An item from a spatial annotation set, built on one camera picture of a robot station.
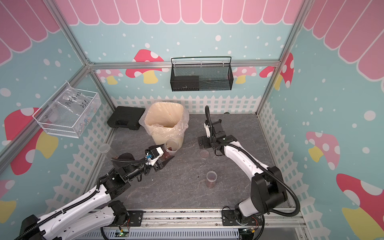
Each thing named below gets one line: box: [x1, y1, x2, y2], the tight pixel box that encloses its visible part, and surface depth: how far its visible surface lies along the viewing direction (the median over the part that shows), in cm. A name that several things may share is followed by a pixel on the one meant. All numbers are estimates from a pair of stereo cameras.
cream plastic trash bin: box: [144, 101, 185, 148], surface depth 88 cm
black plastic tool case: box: [107, 106, 146, 130], surface depth 114 cm
